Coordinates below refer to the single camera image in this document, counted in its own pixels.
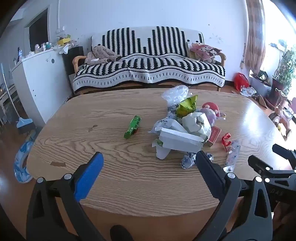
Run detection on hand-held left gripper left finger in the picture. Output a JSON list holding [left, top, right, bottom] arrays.
[[26, 152, 107, 241]]

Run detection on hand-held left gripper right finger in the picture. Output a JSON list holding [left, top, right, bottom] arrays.
[[195, 151, 273, 241]]

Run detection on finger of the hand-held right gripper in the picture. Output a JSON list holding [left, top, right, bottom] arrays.
[[248, 155, 274, 179], [272, 144, 296, 169]]

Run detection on silver blister pack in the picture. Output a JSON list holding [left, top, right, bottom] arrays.
[[223, 140, 241, 173]]

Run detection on small red box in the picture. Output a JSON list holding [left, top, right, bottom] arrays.
[[207, 126, 221, 147]]

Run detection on white cardboard box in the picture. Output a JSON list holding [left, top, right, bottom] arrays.
[[158, 127, 204, 153]]

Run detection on white paper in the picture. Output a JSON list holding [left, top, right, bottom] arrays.
[[182, 112, 212, 142]]

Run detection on white paper cup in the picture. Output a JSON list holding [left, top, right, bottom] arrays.
[[152, 139, 174, 160]]

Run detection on green toy car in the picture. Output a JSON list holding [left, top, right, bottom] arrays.
[[124, 115, 141, 139]]

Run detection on blue printed white wrapper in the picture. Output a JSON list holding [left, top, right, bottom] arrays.
[[148, 118, 185, 135]]

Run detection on green snack packet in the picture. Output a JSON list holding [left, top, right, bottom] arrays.
[[176, 95, 199, 118]]

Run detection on clear plastic bag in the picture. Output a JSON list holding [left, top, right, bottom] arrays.
[[161, 85, 192, 107]]

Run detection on red plastic clip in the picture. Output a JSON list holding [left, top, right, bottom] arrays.
[[221, 133, 232, 152]]

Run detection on pink tricycle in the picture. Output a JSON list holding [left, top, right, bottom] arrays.
[[268, 88, 296, 142]]

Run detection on purple plush toy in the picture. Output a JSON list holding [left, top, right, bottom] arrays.
[[200, 108, 226, 127]]

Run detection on dark red plant pot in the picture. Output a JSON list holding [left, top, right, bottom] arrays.
[[269, 77, 287, 106]]

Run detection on red mushroom toy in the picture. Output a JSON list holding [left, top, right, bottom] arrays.
[[202, 102, 220, 117]]

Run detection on crumpled papers on floor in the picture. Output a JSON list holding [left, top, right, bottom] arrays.
[[240, 86, 257, 97]]

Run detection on blue broom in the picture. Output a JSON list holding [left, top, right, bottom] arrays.
[[0, 64, 36, 135]]

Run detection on red plastic bag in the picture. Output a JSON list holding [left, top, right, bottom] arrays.
[[234, 72, 250, 91]]

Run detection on green potted plant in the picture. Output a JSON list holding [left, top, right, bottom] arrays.
[[273, 42, 296, 93]]

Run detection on white cabinet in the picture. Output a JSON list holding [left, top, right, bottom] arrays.
[[11, 49, 74, 127]]

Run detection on black speaker box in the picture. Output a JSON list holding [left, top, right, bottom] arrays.
[[62, 46, 84, 75]]

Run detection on brown plush toy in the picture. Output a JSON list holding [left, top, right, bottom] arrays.
[[84, 46, 122, 66]]

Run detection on black white striped sofa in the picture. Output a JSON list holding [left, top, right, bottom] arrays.
[[73, 26, 226, 92]]

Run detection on pink cartoon pillow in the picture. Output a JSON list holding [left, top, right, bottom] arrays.
[[190, 44, 222, 62]]

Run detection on patterned brown curtain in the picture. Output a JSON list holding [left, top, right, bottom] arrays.
[[245, 0, 266, 75]]

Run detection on blue swim ring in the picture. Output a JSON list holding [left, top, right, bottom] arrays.
[[13, 133, 38, 183]]

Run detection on wooden sofa frame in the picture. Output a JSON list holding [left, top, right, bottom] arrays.
[[72, 52, 226, 95]]

